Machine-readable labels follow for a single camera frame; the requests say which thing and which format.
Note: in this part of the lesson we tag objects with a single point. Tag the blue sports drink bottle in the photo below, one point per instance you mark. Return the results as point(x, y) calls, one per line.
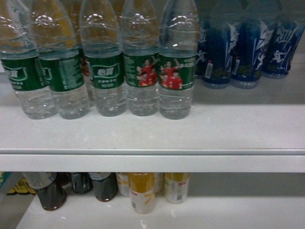
point(225, 23)

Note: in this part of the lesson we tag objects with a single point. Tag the yellow white drink bottle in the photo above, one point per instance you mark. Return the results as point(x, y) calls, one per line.
point(142, 192)

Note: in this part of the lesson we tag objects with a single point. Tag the dark tea bottle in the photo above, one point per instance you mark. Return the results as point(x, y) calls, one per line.
point(50, 193)

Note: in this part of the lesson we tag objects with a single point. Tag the water bottle green label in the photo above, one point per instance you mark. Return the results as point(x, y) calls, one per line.
point(178, 43)

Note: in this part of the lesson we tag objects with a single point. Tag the white upper shelf right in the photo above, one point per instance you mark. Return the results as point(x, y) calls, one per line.
point(228, 130)

